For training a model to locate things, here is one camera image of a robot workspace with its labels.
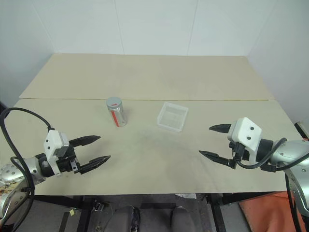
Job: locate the dark rounded shape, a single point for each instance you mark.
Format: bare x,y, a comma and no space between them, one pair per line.
182,220

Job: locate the orange mat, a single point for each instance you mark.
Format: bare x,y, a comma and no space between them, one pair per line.
265,207

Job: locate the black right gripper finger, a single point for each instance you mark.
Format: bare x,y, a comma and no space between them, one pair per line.
220,128
214,158

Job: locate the grey round jar lid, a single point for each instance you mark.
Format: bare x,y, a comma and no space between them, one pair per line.
114,101

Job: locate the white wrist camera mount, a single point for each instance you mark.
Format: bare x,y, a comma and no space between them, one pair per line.
51,141
246,130

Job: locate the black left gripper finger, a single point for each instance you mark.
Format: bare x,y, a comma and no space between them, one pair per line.
94,164
84,140

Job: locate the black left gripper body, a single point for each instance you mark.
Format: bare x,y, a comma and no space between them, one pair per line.
66,164

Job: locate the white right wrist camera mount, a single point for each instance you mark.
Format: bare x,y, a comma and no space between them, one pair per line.
246,130

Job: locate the clear jar with red label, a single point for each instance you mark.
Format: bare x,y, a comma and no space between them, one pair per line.
119,118

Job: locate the clear square plastic tray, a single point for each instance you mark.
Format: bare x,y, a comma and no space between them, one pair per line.
172,116

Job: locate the small yellow tag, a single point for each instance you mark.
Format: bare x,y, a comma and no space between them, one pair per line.
72,212

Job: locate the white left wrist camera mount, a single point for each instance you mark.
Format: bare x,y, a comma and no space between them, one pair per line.
51,141

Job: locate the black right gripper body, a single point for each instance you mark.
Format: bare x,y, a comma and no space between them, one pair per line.
237,151

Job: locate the black metal table frame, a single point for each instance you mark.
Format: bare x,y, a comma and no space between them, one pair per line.
60,199

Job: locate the grey and red box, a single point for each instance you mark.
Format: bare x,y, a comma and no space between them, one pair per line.
301,130

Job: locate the silver metal bracket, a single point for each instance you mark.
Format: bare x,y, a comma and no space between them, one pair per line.
98,207

